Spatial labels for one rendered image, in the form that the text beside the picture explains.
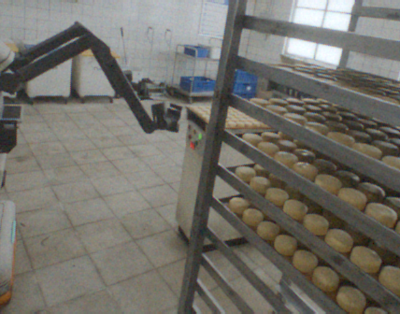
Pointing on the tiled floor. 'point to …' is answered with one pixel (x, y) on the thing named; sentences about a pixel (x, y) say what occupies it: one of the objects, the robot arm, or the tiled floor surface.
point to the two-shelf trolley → (192, 76)
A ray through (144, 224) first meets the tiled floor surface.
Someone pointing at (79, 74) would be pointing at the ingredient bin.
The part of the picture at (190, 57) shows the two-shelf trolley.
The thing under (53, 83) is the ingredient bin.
